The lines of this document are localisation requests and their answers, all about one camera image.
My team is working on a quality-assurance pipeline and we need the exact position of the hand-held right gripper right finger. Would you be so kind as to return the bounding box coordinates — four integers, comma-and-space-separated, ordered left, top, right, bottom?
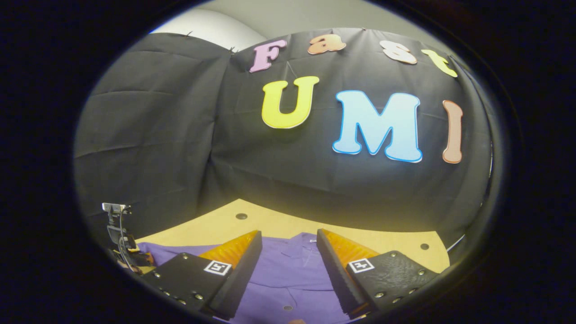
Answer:
316, 229, 444, 318

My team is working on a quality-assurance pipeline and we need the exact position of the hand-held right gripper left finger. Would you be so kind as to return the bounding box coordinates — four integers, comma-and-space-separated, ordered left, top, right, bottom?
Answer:
140, 230, 263, 321

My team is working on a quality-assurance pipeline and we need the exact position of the purple knit shirt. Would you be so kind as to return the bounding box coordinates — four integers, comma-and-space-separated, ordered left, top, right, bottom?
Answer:
137, 232, 360, 324

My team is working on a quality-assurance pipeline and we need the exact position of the black backdrop cloth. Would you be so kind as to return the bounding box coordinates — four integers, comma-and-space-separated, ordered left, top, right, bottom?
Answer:
74, 28, 493, 257

